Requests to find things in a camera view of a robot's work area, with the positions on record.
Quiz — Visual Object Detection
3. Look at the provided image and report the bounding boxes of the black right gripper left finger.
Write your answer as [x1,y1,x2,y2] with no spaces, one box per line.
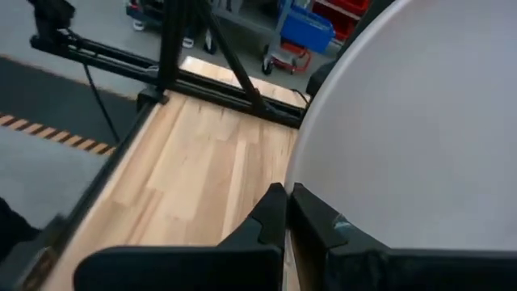
[72,182,288,291]

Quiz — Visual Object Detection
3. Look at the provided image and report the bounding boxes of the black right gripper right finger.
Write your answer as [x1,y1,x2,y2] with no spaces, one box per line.
[289,182,517,291]

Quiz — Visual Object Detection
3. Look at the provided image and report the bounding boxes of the small beige plate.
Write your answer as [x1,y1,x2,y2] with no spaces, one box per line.
[284,0,517,251]

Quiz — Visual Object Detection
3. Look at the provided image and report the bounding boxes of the black floor mat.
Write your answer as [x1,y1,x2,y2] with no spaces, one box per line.
[0,54,141,157]

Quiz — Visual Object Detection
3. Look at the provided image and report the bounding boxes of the red storage bins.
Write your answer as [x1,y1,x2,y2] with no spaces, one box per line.
[313,0,371,41]

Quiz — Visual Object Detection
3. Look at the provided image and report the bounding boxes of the blue bin cart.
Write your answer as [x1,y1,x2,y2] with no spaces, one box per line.
[261,0,337,77]

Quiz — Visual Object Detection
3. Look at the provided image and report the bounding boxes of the black metal table frame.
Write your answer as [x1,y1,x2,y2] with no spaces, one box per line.
[0,0,310,291]

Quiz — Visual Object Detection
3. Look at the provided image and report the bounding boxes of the thin black cable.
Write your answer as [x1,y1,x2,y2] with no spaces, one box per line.
[82,62,121,143]

